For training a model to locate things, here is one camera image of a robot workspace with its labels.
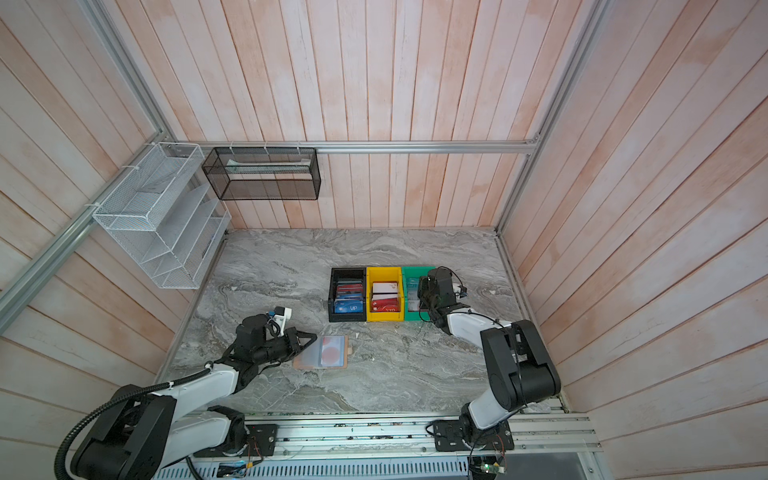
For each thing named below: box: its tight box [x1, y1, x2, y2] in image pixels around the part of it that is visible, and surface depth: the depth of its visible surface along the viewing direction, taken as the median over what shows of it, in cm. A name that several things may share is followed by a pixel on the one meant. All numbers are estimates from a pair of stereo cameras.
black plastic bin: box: [328, 267, 367, 322], surface depth 100 cm
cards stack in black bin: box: [334, 280, 364, 314], surface depth 100 cm
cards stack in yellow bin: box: [370, 281, 400, 313], surface depth 100 cm
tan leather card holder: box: [293, 335, 352, 369], surface depth 88 cm
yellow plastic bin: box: [366, 266, 405, 322], surface depth 100 cm
